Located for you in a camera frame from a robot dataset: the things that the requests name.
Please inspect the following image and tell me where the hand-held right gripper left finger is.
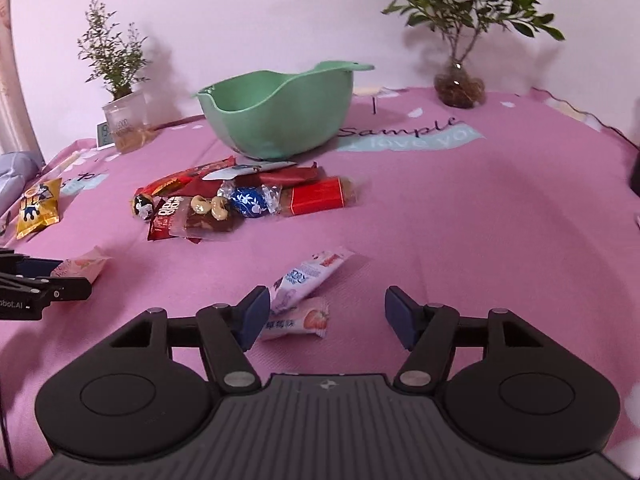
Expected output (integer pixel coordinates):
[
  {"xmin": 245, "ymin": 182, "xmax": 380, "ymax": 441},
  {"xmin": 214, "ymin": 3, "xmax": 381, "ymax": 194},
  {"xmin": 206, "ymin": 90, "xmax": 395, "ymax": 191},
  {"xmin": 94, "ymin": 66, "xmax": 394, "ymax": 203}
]
[{"xmin": 75, "ymin": 286, "xmax": 271, "ymax": 394}]

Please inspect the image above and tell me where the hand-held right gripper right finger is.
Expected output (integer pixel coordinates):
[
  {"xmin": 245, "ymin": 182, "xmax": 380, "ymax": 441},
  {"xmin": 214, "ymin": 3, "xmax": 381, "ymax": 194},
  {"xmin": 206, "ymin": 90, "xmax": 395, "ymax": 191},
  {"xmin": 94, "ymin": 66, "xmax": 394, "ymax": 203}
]
[{"xmin": 385, "ymin": 286, "xmax": 576, "ymax": 394}]

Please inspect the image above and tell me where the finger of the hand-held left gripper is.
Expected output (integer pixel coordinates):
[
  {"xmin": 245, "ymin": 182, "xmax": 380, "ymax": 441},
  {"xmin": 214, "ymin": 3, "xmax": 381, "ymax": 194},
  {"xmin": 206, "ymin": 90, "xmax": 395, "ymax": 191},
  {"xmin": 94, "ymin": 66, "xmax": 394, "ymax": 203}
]
[
  {"xmin": 0, "ymin": 248, "xmax": 64, "ymax": 277},
  {"xmin": 0, "ymin": 274, "xmax": 94, "ymax": 306}
]

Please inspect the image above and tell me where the pink snack packet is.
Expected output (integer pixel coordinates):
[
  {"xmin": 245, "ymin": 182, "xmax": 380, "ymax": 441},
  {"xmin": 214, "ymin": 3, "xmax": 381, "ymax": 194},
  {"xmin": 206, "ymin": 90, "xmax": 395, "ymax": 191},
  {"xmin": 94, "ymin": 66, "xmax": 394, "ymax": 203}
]
[{"xmin": 50, "ymin": 245, "xmax": 113, "ymax": 284}]

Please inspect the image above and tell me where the pale pink strawberry packet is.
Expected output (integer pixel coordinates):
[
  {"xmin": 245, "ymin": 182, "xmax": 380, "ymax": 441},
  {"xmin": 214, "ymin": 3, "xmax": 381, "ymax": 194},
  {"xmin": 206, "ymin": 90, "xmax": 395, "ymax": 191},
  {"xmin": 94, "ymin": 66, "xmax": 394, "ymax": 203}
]
[{"xmin": 256, "ymin": 296, "xmax": 332, "ymax": 343}]

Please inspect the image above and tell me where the lavender white snack packet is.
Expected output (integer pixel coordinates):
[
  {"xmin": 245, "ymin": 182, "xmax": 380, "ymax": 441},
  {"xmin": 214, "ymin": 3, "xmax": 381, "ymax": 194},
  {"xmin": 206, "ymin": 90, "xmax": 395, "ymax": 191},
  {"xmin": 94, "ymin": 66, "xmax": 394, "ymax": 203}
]
[{"xmin": 269, "ymin": 246, "xmax": 356, "ymax": 312}]

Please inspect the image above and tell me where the dark red long packet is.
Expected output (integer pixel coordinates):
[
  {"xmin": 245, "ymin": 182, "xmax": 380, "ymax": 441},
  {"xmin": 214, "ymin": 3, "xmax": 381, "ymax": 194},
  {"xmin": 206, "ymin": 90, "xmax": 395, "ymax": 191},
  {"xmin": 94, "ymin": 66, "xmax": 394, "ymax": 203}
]
[{"xmin": 190, "ymin": 161, "xmax": 321, "ymax": 200}]

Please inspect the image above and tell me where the red picture snack packet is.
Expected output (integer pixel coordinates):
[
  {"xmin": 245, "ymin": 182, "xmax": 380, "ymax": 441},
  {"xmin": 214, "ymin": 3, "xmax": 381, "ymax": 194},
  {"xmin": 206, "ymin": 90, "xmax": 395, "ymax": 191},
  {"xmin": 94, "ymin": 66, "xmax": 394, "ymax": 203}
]
[{"xmin": 134, "ymin": 156, "xmax": 237, "ymax": 198}]

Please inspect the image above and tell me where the green plastic bowl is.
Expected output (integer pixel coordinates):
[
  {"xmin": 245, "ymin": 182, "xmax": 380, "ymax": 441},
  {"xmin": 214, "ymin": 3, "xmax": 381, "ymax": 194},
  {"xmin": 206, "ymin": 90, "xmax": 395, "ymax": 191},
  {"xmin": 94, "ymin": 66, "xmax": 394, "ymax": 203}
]
[{"xmin": 192, "ymin": 60, "xmax": 376, "ymax": 159}]

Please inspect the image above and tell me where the yellow cartoon snack packet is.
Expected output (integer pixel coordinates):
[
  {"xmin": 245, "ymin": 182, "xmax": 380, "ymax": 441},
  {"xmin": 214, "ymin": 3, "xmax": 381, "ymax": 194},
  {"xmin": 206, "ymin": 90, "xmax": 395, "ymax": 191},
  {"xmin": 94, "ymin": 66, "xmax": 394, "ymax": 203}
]
[{"xmin": 16, "ymin": 177, "xmax": 63, "ymax": 241}]

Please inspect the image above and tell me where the blue grey cloth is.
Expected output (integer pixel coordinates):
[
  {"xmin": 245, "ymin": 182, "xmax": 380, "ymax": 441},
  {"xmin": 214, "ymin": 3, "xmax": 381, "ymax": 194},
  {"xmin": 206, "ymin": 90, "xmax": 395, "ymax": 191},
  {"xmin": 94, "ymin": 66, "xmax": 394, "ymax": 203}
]
[{"xmin": 0, "ymin": 151, "xmax": 45, "ymax": 217}]

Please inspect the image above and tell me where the pink printed tablecloth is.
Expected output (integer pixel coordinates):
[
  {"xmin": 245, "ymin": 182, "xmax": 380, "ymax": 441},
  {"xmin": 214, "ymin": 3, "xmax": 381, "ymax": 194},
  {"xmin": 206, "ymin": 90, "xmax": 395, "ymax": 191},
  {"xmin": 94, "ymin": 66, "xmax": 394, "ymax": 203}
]
[{"xmin": 0, "ymin": 85, "xmax": 640, "ymax": 461}]

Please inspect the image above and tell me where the nut bar packet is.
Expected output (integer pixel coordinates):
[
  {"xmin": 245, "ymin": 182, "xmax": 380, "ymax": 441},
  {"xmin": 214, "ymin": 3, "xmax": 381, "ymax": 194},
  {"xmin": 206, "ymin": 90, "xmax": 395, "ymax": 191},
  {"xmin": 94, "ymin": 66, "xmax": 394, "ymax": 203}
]
[{"xmin": 146, "ymin": 194, "xmax": 247, "ymax": 244}]

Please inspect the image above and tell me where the blue foil candy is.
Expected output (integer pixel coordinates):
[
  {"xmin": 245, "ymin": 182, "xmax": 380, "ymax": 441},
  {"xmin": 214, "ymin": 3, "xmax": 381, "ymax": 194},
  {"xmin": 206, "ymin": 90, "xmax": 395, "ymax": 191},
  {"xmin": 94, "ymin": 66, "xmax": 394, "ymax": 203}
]
[{"xmin": 216, "ymin": 181, "xmax": 283, "ymax": 219}]

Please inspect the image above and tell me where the black white wrapped candy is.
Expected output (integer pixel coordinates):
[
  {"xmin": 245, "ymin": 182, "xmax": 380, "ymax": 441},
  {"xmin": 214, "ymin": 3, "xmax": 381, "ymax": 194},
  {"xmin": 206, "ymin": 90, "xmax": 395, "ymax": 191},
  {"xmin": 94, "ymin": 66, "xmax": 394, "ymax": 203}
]
[{"xmin": 131, "ymin": 192, "xmax": 162, "ymax": 222}]

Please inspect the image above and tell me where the red clear bar packet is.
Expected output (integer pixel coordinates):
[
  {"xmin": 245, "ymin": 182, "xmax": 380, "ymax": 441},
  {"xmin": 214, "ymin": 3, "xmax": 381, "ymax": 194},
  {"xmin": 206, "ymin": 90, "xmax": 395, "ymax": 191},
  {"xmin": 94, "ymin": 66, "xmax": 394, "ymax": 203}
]
[{"xmin": 276, "ymin": 176, "xmax": 360, "ymax": 218}]

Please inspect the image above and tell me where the white flat packet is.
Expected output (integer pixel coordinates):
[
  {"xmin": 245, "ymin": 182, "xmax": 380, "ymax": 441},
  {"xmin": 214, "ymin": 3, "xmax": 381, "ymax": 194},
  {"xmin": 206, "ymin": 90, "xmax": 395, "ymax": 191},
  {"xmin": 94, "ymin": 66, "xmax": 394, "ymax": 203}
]
[{"xmin": 201, "ymin": 160, "xmax": 299, "ymax": 182}]

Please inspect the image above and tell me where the small plant in clear pot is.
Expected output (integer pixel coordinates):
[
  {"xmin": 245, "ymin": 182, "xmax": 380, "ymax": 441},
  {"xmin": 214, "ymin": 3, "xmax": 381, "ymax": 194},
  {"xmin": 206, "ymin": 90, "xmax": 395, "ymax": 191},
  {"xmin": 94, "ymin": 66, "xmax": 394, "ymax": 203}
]
[{"xmin": 77, "ymin": 0, "xmax": 153, "ymax": 153}]

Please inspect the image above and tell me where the pale patterned curtain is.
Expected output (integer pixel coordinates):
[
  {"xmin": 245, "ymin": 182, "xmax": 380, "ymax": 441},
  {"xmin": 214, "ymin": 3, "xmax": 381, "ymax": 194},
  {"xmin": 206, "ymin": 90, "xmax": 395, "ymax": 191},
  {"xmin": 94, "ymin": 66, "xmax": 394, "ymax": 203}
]
[{"xmin": 0, "ymin": 0, "xmax": 43, "ymax": 161}]

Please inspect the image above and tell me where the leafy plant in glass vase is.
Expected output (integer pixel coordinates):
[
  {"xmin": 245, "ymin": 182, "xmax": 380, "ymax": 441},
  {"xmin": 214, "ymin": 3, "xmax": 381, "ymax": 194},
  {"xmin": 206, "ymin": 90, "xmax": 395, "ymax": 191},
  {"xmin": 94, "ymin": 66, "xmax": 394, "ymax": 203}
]
[{"xmin": 382, "ymin": 0, "xmax": 566, "ymax": 109}]

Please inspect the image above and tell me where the thin black cable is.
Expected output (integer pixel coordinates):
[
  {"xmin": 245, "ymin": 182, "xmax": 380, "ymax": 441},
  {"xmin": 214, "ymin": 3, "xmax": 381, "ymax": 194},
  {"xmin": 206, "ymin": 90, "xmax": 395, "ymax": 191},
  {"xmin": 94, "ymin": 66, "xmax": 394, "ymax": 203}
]
[{"xmin": 530, "ymin": 87, "xmax": 640, "ymax": 153}]

